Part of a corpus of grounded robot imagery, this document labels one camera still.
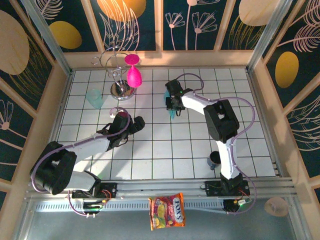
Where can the aluminium frame post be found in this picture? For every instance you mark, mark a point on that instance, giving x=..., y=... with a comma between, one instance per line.
x=47, y=37
x=268, y=35

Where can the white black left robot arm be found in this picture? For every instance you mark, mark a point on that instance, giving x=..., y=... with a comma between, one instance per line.
x=57, y=167

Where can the small black electronics module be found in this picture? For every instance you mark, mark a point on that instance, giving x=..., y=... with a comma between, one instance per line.
x=93, y=206
x=235, y=205

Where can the aluminium mounting rail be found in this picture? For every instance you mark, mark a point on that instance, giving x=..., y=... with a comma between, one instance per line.
x=155, y=186

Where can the orange candy bag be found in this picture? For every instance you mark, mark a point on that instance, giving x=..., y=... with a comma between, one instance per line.
x=167, y=211

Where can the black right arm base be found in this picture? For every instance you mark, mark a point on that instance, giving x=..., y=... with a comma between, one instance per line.
x=212, y=188

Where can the dark metal mug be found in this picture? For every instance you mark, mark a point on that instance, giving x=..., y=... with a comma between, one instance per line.
x=215, y=158

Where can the pink wine glass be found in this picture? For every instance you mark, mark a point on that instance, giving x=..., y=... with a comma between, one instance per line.
x=135, y=77

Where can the translucent teal plastic cup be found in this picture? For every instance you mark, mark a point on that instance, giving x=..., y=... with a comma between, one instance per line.
x=94, y=98

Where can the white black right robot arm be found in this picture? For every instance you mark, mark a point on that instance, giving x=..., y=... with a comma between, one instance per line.
x=221, y=120

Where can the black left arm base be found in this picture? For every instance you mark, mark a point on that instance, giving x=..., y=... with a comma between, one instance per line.
x=107, y=190

